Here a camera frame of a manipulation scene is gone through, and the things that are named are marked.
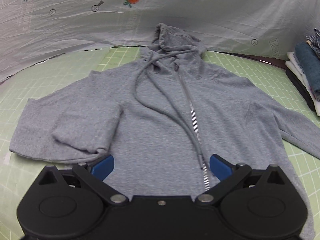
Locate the grey zip hoodie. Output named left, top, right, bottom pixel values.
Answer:
left=9, top=23, right=320, bottom=240

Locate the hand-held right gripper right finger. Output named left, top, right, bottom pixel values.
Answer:
left=195, top=154, right=287, bottom=204

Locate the dark red edge strip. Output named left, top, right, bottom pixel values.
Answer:
left=232, top=52, right=288, bottom=68

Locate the white folded garment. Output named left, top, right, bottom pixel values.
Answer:
left=286, top=52, right=316, bottom=98
left=310, top=94, right=320, bottom=117

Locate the black folded garment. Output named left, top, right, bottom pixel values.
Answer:
left=285, top=69, right=317, bottom=112

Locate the green grid mat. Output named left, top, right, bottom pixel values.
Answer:
left=0, top=45, right=320, bottom=240

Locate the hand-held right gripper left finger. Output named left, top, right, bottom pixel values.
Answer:
left=37, top=154, right=129, bottom=204

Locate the blue folded garment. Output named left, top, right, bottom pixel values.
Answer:
left=294, top=42, right=320, bottom=98

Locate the pale printed bed sheet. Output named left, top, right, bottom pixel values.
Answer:
left=0, top=0, right=320, bottom=83

